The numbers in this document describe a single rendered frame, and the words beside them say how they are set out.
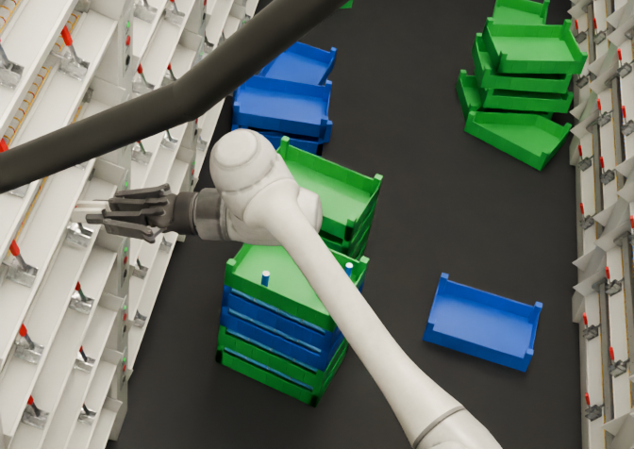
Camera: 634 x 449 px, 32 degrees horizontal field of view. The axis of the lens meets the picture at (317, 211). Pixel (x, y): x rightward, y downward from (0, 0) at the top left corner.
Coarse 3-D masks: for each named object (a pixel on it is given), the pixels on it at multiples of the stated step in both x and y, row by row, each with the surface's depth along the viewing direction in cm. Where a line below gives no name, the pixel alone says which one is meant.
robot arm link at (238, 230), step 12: (300, 192) 181; (312, 192) 183; (300, 204) 180; (312, 204) 181; (228, 216) 182; (312, 216) 180; (228, 228) 183; (240, 228) 181; (252, 228) 179; (240, 240) 184; (252, 240) 183; (264, 240) 182; (276, 240) 182
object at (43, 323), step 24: (96, 168) 206; (120, 168) 205; (96, 192) 206; (72, 264) 193; (48, 288) 188; (72, 288) 190; (48, 312) 185; (48, 336) 182; (24, 360) 177; (0, 384) 173; (24, 384) 174; (0, 408) 170; (24, 408) 172
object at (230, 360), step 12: (216, 360) 293; (228, 360) 290; (240, 360) 288; (240, 372) 291; (252, 372) 289; (264, 372) 286; (276, 384) 288; (288, 384) 286; (324, 384) 286; (300, 396) 287; (312, 396) 284
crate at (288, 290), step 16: (240, 256) 273; (256, 256) 278; (272, 256) 279; (288, 256) 280; (336, 256) 276; (240, 272) 274; (256, 272) 274; (272, 272) 275; (288, 272) 276; (352, 272) 278; (240, 288) 269; (256, 288) 266; (272, 288) 271; (288, 288) 272; (304, 288) 273; (272, 304) 267; (288, 304) 265; (304, 304) 262; (320, 304) 270; (320, 320) 263
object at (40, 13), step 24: (0, 0) 143; (24, 0) 147; (48, 0) 150; (72, 0) 152; (0, 24) 143; (24, 24) 145; (48, 24) 147; (0, 48) 134; (24, 48) 142; (48, 48) 147; (0, 72) 136; (24, 72) 140; (0, 96) 135; (24, 96) 142; (0, 120) 133
